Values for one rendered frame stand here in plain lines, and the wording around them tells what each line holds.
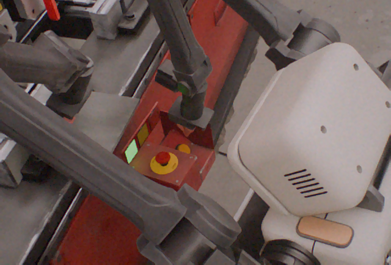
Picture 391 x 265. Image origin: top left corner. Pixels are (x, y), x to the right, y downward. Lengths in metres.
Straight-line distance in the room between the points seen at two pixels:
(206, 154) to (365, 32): 1.70
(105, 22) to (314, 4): 1.80
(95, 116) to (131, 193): 0.63
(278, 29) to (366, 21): 2.21
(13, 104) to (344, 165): 0.40
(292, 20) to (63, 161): 0.50
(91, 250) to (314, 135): 0.97
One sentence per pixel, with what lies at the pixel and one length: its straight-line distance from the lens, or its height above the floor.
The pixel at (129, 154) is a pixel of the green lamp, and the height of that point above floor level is 0.81.
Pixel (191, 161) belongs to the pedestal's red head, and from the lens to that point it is 1.47.
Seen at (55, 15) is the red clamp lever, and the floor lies 1.17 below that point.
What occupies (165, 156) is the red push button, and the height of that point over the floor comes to 0.81.
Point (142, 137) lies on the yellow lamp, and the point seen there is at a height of 0.81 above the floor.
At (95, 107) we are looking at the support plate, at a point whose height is 1.00.
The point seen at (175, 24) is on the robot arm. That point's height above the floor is 1.21.
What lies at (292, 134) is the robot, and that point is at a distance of 0.70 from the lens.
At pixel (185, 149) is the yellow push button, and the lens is 1.58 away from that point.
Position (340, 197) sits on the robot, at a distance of 0.74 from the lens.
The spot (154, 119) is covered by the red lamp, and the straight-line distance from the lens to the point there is 1.55.
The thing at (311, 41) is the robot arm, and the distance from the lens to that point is 1.01.
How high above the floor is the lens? 1.90
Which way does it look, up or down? 45 degrees down
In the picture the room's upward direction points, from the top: 10 degrees counter-clockwise
